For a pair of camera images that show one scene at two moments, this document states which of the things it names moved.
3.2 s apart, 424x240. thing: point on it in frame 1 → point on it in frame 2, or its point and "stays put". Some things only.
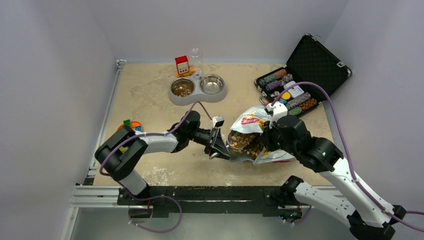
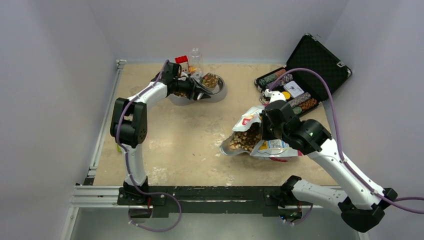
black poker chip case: (312, 61) stays put
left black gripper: (216, 142) → (197, 95)
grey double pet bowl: (207, 88) stays put
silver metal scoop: (237, 140) → (213, 83)
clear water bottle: (196, 64) stays put
